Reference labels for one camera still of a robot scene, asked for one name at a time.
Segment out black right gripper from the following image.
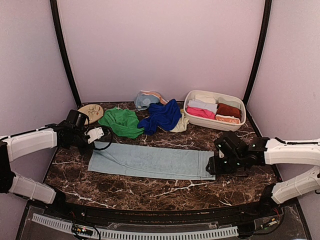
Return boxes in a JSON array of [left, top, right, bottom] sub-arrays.
[[206, 154, 245, 175]]

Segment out light blue towel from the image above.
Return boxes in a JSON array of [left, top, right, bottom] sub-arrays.
[[88, 143, 216, 181]]

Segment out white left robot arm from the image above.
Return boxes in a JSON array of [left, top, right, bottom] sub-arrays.
[[0, 110, 92, 218]]

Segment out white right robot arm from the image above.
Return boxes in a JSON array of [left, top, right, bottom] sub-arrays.
[[206, 131, 320, 217]]

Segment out orange patterned rolled towel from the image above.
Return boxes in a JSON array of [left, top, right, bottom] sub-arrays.
[[215, 114, 241, 124]]

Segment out white plastic basket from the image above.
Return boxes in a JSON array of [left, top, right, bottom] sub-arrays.
[[183, 90, 247, 132]]

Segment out brown rolled towel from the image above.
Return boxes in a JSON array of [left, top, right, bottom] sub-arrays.
[[216, 103, 242, 119]]

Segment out pale green rolled towel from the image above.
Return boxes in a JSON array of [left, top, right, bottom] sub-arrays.
[[217, 97, 241, 110]]

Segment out cream yellow cloth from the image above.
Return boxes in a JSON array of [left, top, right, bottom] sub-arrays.
[[170, 109, 189, 133]]

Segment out pink rolled towel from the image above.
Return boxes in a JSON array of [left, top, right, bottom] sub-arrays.
[[186, 106, 216, 120]]

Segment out cream rolled towel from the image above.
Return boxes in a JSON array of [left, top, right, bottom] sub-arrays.
[[194, 94, 217, 104]]

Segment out white lavender rolled towel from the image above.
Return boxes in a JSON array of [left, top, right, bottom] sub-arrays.
[[187, 99, 218, 114]]

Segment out royal blue towel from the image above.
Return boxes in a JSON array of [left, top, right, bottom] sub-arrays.
[[137, 99, 182, 136]]

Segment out pale blue patterned cloth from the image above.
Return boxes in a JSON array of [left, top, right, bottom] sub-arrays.
[[134, 90, 168, 111]]

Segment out small green circuit board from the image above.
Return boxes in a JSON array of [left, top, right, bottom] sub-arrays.
[[71, 224, 93, 237]]

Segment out black front rail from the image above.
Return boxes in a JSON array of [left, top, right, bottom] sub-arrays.
[[27, 200, 302, 228]]

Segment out white slotted cable duct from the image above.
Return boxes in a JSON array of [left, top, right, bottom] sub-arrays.
[[31, 213, 239, 240]]

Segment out black corner frame post left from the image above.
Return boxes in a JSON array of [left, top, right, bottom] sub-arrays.
[[49, 0, 82, 108]]

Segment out black corner frame post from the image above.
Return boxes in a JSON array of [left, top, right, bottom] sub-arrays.
[[49, 0, 82, 108], [242, 0, 273, 106]]

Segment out black corner frame post right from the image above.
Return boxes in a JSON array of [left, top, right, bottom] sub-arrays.
[[242, 0, 273, 106]]

